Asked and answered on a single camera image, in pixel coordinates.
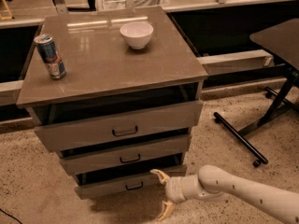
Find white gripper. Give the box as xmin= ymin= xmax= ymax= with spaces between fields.
xmin=150 ymin=169 xmax=223 ymax=221

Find grey bottom drawer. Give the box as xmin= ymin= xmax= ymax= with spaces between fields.
xmin=74 ymin=160 xmax=187 ymax=200

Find grey drawer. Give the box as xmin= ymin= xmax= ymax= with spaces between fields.
xmin=60 ymin=134 xmax=190 ymax=175
xmin=74 ymin=160 xmax=187 ymax=200
xmin=35 ymin=100 xmax=203 ymax=151

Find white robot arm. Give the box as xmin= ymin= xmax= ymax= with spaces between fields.
xmin=150 ymin=165 xmax=299 ymax=224

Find grey middle drawer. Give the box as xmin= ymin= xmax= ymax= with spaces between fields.
xmin=60 ymin=134 xmax=190 ymax=175

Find grey drawer cabinet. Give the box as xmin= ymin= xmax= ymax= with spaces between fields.
xmin=16 ymin=6 xmax=208 ymax=185

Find grey top drawer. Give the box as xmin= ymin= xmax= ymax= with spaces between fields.
xmin=35 ymin=100 xmax=203 ymax=151

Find white ceramic bowl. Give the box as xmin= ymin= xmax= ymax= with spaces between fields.
xmin=120 ymin=21 xmax=153 ymax=49

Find blue silver drink can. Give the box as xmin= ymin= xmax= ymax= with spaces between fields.
xmin=34 ymin=34 xmax=66 ymax=79

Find black rolling side table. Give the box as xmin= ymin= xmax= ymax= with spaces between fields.
xmin=213 ymin=18 xmax=299 ymax=169

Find black floor cable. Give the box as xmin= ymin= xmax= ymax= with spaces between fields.
xmin=0 ymin=207 xmax=23 ymax=224

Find white wire basket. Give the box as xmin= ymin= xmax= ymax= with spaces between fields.
xmin=96 ymin=0 xmax=169 ymax=11

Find yellow frame object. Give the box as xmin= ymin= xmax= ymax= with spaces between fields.
xmin=0 ymin=0 xmax=13 ymax=21

